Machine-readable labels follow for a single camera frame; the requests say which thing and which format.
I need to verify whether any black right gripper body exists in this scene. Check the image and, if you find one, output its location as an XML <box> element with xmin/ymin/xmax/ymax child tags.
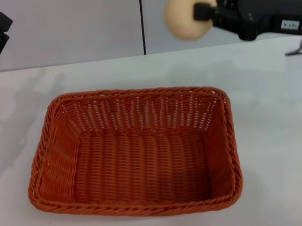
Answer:
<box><xmin>233</xmin><ymin>0</ymin><xmax>302</xmax><ymax>46</ymax></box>

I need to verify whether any orange woven plastic basket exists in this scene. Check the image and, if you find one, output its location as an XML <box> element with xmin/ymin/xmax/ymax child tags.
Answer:
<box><xmin>17</xmin><ymin>76</ymin><xmax>247</xmax><ymax>226</ymax></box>

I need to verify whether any pale artificial peach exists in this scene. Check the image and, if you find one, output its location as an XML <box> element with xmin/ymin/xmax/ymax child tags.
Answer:
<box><xmin>162</xmin><ymin>0</ymin><xmax>221</xmax><ymax>45</ymax></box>

